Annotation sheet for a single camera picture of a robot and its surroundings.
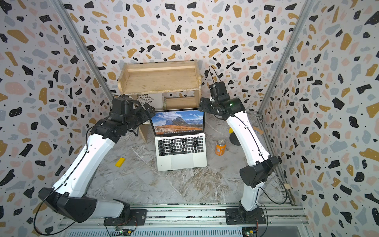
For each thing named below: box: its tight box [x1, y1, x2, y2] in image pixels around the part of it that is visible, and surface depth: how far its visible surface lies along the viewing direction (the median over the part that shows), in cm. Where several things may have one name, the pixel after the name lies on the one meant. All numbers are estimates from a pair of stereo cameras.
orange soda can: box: [214, 139, 227, 157], surface depth 93 cm
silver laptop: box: [149, 109, 207, 172], surface depth 90 cm
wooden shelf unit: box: [118, 59, 202, 143], surface depth 81 cm
